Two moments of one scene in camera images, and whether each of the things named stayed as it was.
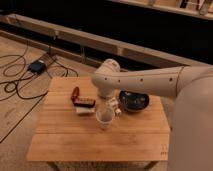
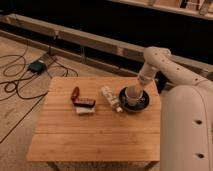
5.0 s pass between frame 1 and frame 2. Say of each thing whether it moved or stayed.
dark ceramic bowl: stayed
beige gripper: moved
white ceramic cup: moved
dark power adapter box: stayed
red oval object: stayed
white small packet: stayed
